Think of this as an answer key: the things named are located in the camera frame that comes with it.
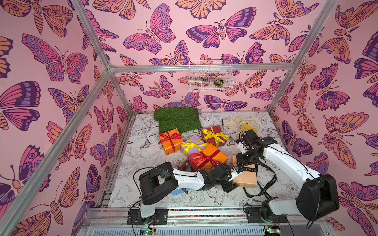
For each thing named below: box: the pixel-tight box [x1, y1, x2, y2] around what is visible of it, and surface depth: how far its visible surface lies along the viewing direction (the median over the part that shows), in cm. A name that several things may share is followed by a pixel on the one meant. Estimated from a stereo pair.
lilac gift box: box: [180, 134, 207, 158], surface depth 94 cm
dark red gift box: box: [200, 125, 227, 148], surface depth 97 cm
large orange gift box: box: [188, 143, 229, 171], surface depth 85 cm
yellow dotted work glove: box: [239, 119, 260, 137], surface depth 112 cm
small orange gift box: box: [158, 128, 185, 156], surface depth 97 cm
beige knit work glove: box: [222, 115, 249, 132], surface depth 115 cm
